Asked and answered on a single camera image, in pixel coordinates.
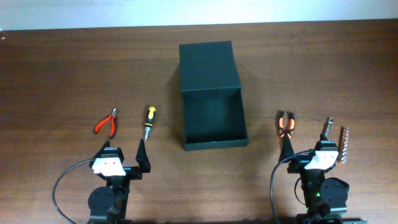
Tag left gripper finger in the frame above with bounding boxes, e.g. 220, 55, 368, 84
136, 139, 151, 173
89, 140, 110, 167

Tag silver ratchet wrench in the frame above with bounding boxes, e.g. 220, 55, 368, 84
322, 118, 333, 137

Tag orange black needle-nose pliers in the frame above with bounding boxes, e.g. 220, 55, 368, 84
277, 111, 295, 147

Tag orange socket bit rail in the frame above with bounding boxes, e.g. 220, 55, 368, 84
338, 127, 349, 164

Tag red handled cutting pliers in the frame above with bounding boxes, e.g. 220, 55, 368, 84
93, 108, 119, 139

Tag yellow black screwdriver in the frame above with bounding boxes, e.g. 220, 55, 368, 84
144, 106, 156, 141

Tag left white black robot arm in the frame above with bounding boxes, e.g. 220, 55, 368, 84
88, 139, 151, 224

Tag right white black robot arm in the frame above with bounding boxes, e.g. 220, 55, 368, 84
279, 134, 349, 223

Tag black open box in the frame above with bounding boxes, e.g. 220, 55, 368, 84
179, 40, 249, 151

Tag right black cable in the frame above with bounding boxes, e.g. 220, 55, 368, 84
269, 150, 315, 224

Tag black cable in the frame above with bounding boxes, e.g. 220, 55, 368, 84
269, 150, 315, 224
51, 158, 94, 224

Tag left black cable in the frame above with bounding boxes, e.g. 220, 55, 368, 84
51, 158, 94, 224

